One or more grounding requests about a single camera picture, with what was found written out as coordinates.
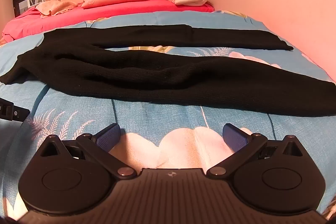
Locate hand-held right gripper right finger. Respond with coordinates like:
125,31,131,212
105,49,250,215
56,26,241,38
206,123,306,178

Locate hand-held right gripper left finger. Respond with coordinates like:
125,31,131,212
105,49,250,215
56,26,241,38
35,123,137,179

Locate black knit pants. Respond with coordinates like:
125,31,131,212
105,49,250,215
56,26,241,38
0,25,336,117

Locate blue floral bed sheet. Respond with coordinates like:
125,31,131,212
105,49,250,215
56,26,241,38
0,10,336,219

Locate beige towel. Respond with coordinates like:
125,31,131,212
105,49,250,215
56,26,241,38
35,0,78,17

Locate red bed sheet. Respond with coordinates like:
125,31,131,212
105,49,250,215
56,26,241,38
2,0,214,42

